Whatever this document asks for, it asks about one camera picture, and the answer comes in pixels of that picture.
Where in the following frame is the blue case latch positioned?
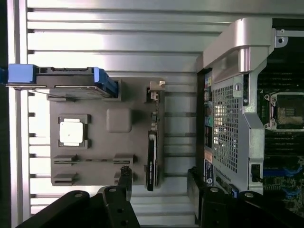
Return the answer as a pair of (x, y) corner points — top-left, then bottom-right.
(229, 184), (239, 199)

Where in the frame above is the grey plastic parts rack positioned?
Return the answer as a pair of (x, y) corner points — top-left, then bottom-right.
(47, 78), (167, 187)

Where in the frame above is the open grey PC case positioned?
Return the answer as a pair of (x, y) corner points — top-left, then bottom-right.
(196, 18), (304, 228)

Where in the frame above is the silver CPU chip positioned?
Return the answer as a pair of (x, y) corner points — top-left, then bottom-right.
(59, 121), (84, 144)

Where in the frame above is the green motherboard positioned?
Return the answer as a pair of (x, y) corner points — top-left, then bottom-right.
(257, 54), (304, 214)

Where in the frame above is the CPU socket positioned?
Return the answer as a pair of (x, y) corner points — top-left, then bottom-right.
(263, 91), (304, 131)

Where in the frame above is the hard disk in blue caddy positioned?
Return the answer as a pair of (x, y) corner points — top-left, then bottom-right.
(6, 63), (119, 99)

